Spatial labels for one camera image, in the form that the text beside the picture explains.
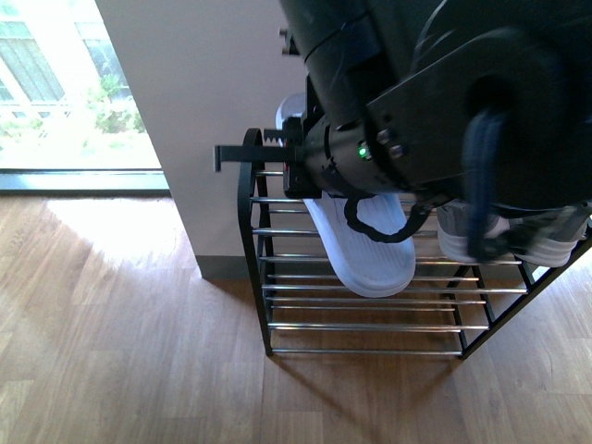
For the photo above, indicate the grey sneaker white sole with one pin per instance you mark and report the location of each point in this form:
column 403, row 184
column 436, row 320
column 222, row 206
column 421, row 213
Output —
column 452, row 221

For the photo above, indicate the black metal shoe rack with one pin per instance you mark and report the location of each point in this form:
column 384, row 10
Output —
column 320, row 287

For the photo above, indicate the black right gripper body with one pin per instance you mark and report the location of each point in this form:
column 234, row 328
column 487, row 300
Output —
column 345, row 161

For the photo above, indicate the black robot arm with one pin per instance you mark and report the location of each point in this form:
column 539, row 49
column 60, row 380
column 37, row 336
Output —
column 439, row 98

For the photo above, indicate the light blue slide sandal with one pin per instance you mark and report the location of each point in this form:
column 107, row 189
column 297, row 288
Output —
column 368, row 268

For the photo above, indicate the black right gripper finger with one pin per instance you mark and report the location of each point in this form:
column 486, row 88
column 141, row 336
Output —
column 276, row 136
column 251, row 154

